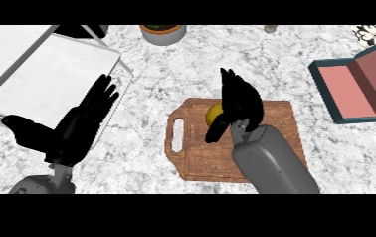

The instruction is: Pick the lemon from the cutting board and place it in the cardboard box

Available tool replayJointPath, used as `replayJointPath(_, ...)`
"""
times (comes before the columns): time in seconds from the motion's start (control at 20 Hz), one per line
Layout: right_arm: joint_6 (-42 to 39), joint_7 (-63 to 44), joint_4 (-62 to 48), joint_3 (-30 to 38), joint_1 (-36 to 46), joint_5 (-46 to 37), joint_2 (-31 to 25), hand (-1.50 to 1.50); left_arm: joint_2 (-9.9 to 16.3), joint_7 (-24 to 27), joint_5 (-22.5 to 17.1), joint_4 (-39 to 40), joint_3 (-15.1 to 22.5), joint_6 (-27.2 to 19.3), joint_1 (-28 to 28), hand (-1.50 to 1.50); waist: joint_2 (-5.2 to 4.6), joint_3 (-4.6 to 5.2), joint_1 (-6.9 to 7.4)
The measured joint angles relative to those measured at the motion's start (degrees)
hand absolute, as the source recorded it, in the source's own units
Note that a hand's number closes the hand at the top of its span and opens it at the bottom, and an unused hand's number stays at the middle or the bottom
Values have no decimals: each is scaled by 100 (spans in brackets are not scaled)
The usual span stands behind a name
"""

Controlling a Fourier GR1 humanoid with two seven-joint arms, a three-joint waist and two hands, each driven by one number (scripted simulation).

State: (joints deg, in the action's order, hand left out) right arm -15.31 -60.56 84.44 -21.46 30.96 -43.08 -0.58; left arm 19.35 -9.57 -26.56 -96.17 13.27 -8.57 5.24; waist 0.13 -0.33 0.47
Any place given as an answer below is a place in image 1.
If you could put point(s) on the grey pot with orange rim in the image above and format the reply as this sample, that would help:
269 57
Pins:
163 34

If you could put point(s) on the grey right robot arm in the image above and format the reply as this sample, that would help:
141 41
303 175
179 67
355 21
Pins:
272 163

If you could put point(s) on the small grey knob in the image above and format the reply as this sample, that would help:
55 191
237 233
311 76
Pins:
271 28

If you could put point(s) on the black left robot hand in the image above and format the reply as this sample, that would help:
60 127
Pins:
79 124

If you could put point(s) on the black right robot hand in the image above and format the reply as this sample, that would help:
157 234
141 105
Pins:
240 101

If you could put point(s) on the yellow lemon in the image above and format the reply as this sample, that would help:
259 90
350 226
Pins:
213 113

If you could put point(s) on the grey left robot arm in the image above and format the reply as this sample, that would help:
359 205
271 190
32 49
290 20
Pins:
47 181

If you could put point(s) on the brown wooden cutting board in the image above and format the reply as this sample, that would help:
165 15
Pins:
201 154

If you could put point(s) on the white flat tray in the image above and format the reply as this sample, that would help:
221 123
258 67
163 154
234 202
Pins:
50 78

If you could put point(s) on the black and white patterned object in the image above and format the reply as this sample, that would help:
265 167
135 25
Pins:
367 34

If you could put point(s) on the teal and pink open box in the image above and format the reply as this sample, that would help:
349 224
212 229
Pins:
350 91

